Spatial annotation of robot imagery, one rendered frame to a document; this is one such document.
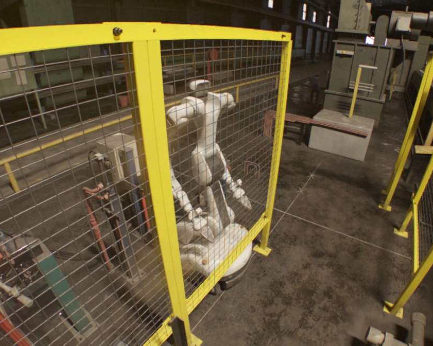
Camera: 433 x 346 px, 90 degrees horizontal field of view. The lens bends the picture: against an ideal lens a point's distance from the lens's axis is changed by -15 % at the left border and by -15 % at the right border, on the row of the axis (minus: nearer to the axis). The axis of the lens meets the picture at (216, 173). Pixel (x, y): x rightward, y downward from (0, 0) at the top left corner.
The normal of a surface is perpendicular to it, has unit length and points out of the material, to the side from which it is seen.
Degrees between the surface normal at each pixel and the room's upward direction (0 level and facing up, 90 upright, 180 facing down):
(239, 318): 0
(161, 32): 90
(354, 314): 0
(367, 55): 90
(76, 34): 90
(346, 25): 90
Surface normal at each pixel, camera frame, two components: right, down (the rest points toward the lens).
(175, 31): 0.82, 0.28
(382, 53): -0.58, 0.40
